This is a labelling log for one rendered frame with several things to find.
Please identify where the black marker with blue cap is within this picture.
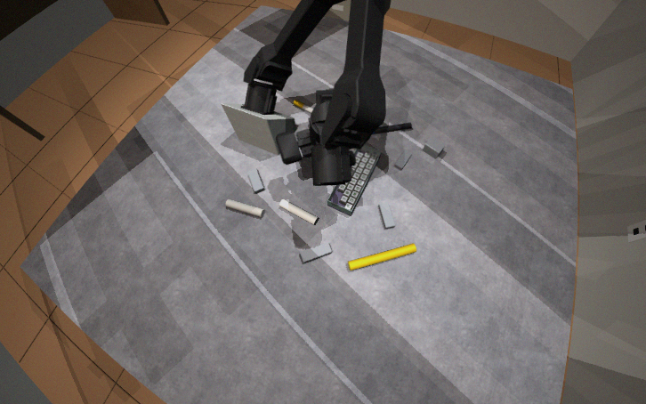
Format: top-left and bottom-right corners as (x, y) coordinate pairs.
(373, 122), (412, 134)

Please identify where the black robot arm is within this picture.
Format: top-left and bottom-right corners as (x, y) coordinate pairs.
(241, 0), (386, 186)

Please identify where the grey keyboard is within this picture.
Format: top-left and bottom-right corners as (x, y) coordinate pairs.
(327, 145), (382, 216)

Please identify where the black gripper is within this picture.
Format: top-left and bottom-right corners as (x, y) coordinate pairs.
(276, 117), (319, 165)

